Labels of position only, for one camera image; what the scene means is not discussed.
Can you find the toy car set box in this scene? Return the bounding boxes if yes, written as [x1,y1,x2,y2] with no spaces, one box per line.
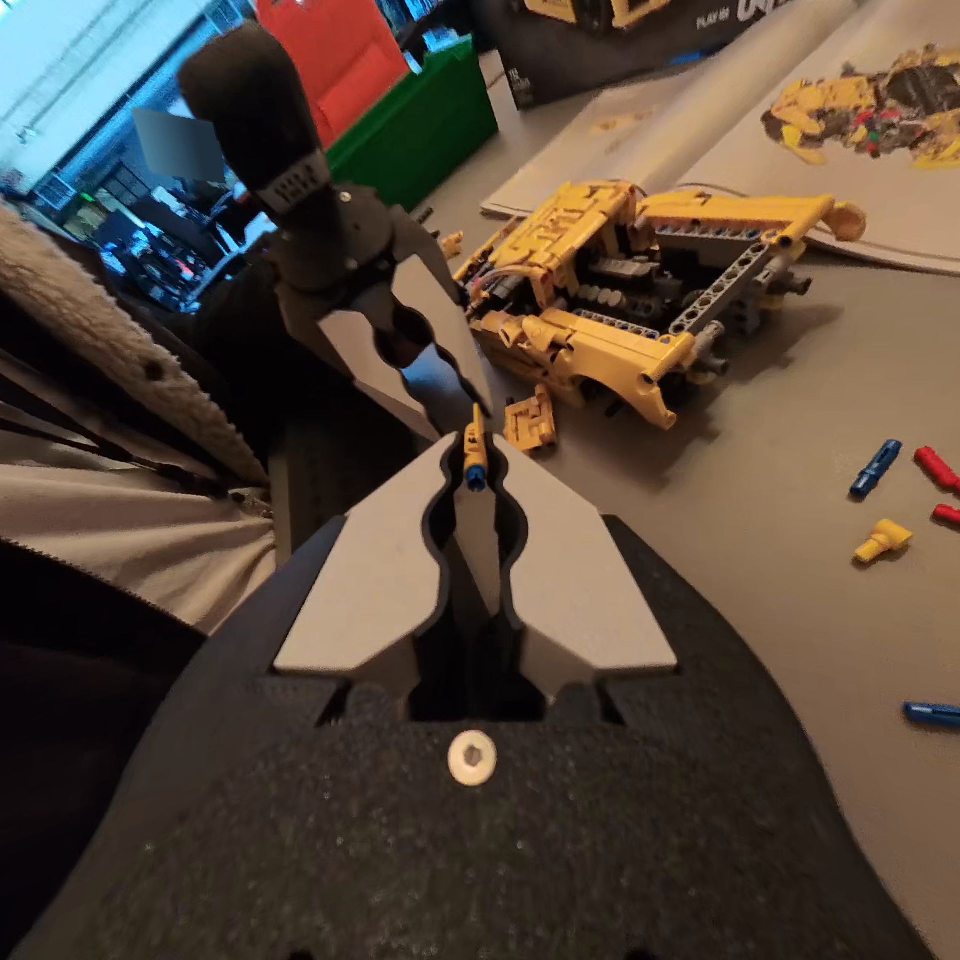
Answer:
[495,0,865,111]

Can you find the yellow brick with blue pins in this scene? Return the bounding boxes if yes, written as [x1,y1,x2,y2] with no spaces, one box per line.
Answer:
[502,382,561,456]

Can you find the grey desk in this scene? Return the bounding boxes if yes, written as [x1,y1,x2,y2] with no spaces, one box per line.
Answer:
[266,45,960,960]

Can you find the person's left forearm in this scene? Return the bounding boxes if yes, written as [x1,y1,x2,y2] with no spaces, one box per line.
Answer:
[191,251,357,470]

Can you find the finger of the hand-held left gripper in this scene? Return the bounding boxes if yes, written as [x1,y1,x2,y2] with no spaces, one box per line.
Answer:
[315,309,444,444]
[388,253,495,419]

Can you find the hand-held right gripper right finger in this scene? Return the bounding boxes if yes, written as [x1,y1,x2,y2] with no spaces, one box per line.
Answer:
[483,435,680,720]

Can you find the yellow connector brick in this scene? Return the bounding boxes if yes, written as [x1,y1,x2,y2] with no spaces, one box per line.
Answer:
[461,403,492,470]

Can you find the red plastic bin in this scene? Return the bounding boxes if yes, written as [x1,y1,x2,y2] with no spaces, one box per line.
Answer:
[255,0,414,153]

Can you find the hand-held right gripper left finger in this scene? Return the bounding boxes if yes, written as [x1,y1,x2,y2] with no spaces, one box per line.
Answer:
[273,432,465,720]

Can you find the white shirt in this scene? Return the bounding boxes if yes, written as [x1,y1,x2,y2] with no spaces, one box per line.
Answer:
[0,352,279,637]

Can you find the scattered small coloured bricks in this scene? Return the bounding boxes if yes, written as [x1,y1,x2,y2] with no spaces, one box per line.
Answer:
[847,437,960,730]

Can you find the dark perforated panel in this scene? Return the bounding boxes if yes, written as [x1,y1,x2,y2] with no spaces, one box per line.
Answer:
[268,416,425,567]

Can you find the yellow toy brick car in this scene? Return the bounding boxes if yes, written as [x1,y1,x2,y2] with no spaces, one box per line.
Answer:
[452,178,869,434]

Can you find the white instruction booklet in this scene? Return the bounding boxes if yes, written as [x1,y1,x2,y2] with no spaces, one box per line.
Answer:
[480,0,960,276]

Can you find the green plastic storage bin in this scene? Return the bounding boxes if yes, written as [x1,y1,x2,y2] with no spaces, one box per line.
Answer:
[324,36,501,213]

